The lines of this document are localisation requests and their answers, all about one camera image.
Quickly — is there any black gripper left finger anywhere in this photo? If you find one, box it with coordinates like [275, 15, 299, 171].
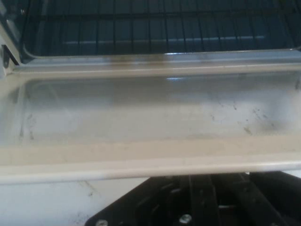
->
[84, 175, 214, 226]

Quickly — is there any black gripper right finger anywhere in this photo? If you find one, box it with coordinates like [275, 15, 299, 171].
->
[218, 171, 301, 226]

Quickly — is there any oven door with handle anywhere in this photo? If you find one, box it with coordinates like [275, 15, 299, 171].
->
[0, 67, 301, 186]

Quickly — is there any white toaster oven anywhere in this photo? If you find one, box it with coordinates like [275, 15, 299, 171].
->
[0, 0, 301, 74]

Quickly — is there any oven wire rack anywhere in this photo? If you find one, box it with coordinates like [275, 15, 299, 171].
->
[21, 0, 301, 52]

